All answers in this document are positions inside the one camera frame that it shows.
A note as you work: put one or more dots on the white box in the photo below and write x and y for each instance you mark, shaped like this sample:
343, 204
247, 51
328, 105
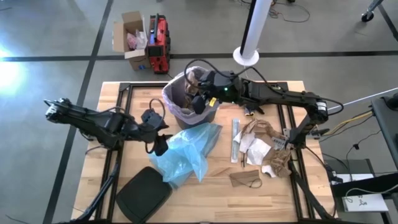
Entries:
367, 203

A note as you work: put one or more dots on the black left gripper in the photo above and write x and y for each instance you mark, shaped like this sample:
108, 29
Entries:
144, 132

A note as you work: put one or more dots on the open cardboard box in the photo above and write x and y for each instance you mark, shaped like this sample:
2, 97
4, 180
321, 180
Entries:
130, 40

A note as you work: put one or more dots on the thin white rod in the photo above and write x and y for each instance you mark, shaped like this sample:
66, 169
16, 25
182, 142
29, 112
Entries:
360, 99

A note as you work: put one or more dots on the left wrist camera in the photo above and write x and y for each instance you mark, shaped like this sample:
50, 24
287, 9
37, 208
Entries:
152, 116

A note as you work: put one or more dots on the brown paper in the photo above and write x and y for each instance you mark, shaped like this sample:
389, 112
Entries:
261, 129
280, 163
189, 84

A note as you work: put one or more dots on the black trash bin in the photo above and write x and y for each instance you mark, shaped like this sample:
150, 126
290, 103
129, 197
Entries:
199, 121

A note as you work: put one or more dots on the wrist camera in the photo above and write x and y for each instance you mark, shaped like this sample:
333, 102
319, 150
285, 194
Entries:
208, 80
152, 116

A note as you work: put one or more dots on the pink item in bag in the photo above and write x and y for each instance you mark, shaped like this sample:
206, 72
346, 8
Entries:
135, 40

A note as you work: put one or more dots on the blue trash bag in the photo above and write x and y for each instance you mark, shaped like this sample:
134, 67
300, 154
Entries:
186, 149

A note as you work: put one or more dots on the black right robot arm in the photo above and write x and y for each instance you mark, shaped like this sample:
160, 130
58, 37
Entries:
280, 99

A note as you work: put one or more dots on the black table clamp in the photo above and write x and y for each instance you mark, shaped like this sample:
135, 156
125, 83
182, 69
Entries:
318, 132

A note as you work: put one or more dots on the white pole with base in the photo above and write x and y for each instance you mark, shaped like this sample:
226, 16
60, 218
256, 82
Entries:
253, 31

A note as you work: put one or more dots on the brown paper sleeve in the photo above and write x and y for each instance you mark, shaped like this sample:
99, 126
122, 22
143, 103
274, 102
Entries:
244, 178

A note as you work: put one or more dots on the black side desk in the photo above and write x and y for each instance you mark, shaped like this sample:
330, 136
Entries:
387, 124

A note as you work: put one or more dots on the black table frame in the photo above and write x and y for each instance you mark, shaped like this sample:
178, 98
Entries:
146, 84

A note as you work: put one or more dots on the grey metal cart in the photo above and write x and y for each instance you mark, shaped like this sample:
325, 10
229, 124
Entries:
370, 12

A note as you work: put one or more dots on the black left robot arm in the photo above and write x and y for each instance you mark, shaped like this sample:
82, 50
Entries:
90, 121

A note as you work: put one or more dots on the white paper sheet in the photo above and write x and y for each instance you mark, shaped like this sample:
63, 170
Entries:
245, 141
258, 152

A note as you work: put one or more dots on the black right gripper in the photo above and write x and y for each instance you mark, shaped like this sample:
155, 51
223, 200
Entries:
228, 88

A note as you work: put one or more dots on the red toolbox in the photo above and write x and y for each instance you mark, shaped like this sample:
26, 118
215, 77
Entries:
158, 43

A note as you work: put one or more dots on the barcode label paper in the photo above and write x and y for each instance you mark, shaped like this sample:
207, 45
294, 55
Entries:
279, 143

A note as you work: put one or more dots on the long clear plastic strip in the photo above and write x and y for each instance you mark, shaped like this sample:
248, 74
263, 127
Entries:
235, 140

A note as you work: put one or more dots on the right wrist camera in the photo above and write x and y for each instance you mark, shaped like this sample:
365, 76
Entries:
208, 80

